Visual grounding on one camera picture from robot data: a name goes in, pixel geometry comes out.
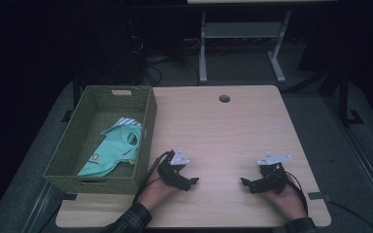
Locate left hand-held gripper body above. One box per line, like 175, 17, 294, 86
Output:
156, 148, 190, 190

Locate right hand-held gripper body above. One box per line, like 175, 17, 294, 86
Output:
255, 151, 292, 195

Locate mint green baby garment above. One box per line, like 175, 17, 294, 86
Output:
77, 116, 144, 179

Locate green woven basket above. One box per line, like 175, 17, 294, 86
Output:
42, 84, 158, 196

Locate person's left hand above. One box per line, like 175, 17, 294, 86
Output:
138, 167, 182, 212

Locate person's right hand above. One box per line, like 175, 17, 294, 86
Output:
261, 183, 309, 221

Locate grey tape strip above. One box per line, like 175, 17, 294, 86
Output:
307, 191, 332, 202
59, 192, 79, 202

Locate black metal stand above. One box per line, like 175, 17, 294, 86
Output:
319, 62, 365, 128

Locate black table leg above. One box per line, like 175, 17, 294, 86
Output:
60, 69, 83, 124

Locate left hand-held gripper black cable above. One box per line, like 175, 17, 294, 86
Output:
132, 150, 175, 206

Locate thin black floor cable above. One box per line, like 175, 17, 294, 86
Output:
327, 200, 373, 233

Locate aluminium floor rail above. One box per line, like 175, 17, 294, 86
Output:
20, 180, 66, 233
322, 95, 373, 225

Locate black cables on floor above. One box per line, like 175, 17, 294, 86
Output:
138, 33, 202, 87

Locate white metal desk frame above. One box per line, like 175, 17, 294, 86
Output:
197, 9, 292, 84

